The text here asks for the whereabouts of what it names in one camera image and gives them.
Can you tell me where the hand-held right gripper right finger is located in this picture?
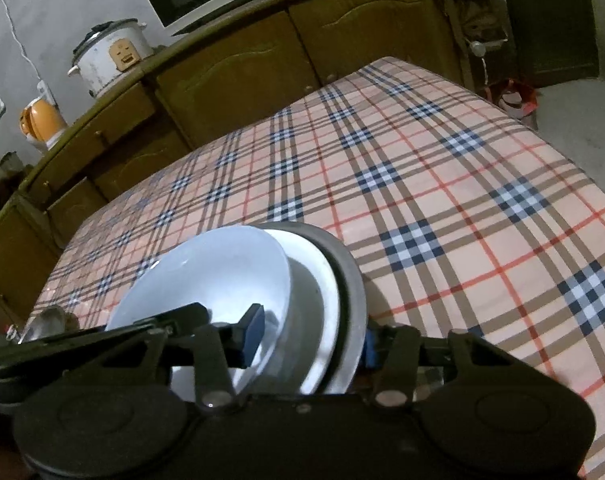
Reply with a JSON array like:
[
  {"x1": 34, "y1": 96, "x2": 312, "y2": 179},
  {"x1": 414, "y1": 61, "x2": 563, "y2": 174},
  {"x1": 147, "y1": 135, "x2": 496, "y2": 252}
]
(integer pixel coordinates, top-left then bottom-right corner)
[{"x1": 365, "y1": 325, "x2": 488, "y2": 408}]

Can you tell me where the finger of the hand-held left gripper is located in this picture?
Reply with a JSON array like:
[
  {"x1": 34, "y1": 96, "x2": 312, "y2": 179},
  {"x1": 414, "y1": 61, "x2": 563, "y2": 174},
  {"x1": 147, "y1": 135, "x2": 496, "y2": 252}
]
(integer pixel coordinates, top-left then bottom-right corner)
[{"x1": 12, "y1": 302, "x2": 212, "y2": 392}]

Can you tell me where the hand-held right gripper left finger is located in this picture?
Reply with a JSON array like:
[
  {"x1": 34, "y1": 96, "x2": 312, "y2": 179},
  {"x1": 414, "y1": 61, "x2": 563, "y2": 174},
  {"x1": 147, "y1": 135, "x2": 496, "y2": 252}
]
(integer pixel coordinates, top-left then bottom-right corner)
[{"x1": 147, "y1": 304, "x2": 266, "y2": 409}]

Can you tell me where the large stainless steel basin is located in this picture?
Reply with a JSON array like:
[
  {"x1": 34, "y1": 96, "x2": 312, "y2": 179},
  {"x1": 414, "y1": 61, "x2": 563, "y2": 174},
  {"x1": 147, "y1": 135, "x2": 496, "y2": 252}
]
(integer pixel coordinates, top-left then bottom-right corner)
[{"x1": 20, "y1": 307, "x2": 80, "y2": 344}]

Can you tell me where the steel bowl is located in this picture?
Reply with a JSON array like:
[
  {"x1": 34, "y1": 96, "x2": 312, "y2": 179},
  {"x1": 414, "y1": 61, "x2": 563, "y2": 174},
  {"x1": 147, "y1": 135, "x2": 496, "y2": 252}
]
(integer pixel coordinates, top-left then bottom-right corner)
[{"x1": 282, "y1": 222, "x2": 369, "y2": 394}]

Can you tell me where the plain white bowl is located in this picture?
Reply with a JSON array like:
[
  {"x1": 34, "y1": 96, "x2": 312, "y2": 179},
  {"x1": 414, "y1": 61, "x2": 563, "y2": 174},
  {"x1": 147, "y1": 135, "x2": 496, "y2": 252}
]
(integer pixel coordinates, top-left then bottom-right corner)
[{"x1": 260, "y1": 229, "x2": 341, "y2": 396}]

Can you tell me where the bluish white bowl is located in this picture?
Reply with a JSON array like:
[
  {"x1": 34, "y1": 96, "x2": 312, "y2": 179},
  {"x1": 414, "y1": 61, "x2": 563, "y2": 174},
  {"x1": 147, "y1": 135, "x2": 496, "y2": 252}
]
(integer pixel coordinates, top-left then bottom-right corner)
[{"x1": 104, "y1": 225, "x2": 292, "y2": 397}]

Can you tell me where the plaid tablecloth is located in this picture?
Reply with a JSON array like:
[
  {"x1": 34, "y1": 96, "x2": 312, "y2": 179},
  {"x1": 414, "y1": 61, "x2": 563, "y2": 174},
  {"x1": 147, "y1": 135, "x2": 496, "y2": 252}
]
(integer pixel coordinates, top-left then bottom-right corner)
[{"x1": 30, "y1": 56, "x2": 605, "y2": 480}]

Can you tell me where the orange electric kettle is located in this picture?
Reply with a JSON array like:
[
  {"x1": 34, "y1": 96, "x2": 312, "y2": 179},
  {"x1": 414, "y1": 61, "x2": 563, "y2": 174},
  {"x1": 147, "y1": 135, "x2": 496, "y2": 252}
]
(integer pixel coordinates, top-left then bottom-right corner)
[{"x1": 18, "y1": 97, "x2": 68, "y2": 154}]

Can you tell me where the wooden kitchen cabinet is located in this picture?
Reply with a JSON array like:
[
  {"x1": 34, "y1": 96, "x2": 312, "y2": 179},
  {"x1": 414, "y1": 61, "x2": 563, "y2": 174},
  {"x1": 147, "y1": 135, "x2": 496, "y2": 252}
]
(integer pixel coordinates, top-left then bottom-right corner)
[{"x1": 0, "y1": 0, "x2": 483, "y2": 342}]

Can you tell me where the white rice cooker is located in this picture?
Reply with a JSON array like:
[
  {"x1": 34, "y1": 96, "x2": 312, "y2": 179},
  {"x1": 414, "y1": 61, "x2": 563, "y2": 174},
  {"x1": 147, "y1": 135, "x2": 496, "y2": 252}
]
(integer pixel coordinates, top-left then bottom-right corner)
[{"x1": 66, "y1": 18, "x2": 156, "y2": 100}]

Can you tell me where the red plastic bag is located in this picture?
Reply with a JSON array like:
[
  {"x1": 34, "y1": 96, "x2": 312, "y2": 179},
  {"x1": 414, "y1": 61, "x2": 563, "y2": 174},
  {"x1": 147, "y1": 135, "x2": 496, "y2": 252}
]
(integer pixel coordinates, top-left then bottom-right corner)
[{"x1": 485, "y1": 77, "x2": 540, "y2": 124}]

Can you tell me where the dark green door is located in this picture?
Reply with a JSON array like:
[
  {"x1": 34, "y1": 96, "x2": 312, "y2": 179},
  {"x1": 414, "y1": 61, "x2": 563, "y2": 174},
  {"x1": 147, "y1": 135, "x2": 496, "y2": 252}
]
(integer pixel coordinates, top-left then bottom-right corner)
[{"x1": 497, "y1": 0, "x2": 604, "y2": 89}]

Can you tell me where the white power cord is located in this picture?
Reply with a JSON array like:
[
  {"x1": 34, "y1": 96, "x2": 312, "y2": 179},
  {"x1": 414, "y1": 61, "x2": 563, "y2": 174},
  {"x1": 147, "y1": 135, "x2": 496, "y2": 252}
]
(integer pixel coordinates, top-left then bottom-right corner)
[{"x1": 0, "y1": 0, "x2": 51, "y2": 102}]

